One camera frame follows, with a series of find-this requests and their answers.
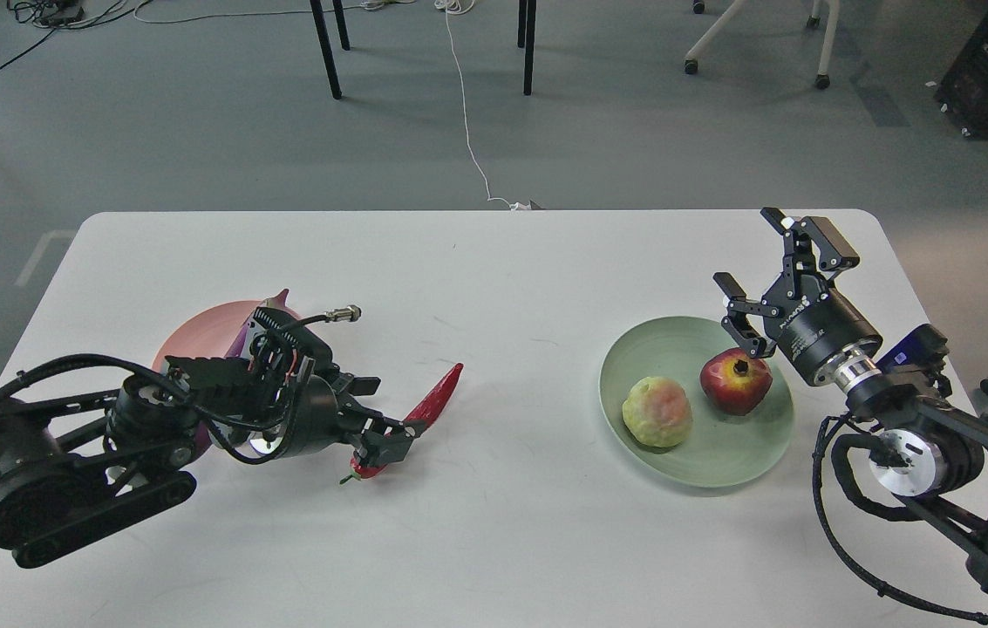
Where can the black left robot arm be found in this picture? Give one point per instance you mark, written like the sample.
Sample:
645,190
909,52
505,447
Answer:
91,444

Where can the yellow-green round fruit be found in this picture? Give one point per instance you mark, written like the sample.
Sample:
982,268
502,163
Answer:
658,413

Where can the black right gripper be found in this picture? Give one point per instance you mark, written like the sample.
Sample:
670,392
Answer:
802,314

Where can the purple eggplant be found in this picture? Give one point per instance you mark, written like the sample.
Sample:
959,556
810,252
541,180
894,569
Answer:
271,305

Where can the pink plate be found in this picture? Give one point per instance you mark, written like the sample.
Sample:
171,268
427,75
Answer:
197,336

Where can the black table leg right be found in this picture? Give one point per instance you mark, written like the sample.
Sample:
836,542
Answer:
526,39

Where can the black table leg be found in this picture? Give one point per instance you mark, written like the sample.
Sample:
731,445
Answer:
526,39
323,37

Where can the black table leg left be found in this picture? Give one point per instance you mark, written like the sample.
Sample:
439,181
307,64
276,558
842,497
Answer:
323,37

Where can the red pomegranate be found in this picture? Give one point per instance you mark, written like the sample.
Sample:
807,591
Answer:
735,382

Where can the green plate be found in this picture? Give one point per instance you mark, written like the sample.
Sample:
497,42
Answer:
722,451

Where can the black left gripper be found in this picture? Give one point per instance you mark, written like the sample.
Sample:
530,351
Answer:
326,413

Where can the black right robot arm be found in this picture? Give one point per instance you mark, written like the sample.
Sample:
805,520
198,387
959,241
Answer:
900,451

